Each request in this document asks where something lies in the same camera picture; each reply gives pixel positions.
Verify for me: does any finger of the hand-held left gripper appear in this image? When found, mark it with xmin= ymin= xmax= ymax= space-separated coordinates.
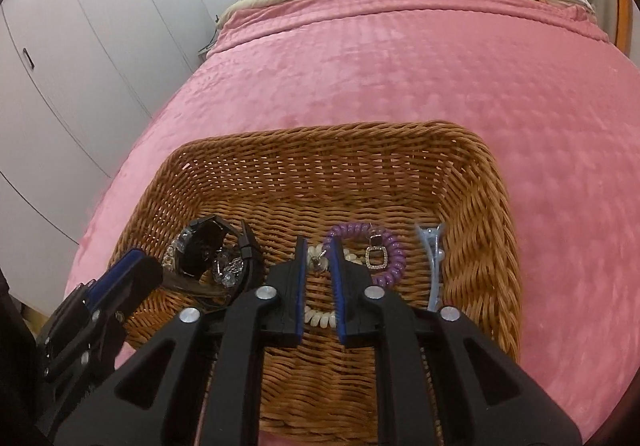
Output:
xmin=82 ymin=248 xmax=143 ymax=309
xmin=97 ymin=257 xmax=165 ymax=327

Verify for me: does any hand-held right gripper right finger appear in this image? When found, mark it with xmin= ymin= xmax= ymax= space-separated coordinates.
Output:
xmin=330 ymin=246 xmax=583 ymax=446

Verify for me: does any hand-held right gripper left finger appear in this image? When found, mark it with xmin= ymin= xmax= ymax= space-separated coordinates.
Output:
xmin=50 ymin=235 xmax=308 ymax=446

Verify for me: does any cream coil hair tie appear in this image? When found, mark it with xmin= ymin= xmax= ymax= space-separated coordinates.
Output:
xmin=304 ymin=243 xmax=361 ymax=328

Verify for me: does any silver chain bracelet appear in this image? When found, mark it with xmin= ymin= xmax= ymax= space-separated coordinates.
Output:
xmin=162 ymin=233 xmax=193 ymax=272

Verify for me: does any brown hair band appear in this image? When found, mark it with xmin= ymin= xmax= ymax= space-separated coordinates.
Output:
xmin=162 ymin=271 xmax=236 ymax=307

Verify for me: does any black hair claw clip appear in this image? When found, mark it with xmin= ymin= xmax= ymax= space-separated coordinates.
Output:
xmin=177 ymin=217 xmax=263 ymax=299

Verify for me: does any square silver earring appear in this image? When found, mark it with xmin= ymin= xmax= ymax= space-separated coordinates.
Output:
xmin=364 ymin=232 xmax=390 ymax=272

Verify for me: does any purple coil hair tie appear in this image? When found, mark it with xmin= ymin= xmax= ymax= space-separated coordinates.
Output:
xmin=322 ymin=222 xmax=407 ymax=288

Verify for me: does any blue hair clip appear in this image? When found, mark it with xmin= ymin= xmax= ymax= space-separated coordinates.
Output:
xmin=414 ymin=222 xmax=448 ymax=312

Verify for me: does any brown wicker basket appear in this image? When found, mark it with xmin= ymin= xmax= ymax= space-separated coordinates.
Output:
xmin=107 ymin=120 xmax=523 ymax=439

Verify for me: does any pink plush blanket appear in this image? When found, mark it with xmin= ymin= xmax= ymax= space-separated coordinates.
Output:
xmin=65 ymin=0 xmax=640 ymax=446

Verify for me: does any white wardrobe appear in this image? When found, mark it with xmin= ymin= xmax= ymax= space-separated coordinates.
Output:
xmin=0 ymin=0 xmax=218 ymax=317

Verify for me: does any orange curtain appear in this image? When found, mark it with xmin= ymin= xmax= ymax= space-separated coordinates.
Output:
xmin=616 ymin=0 xmax=632 ymax=52

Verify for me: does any black cable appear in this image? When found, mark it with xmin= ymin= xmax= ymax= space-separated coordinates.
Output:
xmin=200 ymin=13 xmax=222 ymax=52

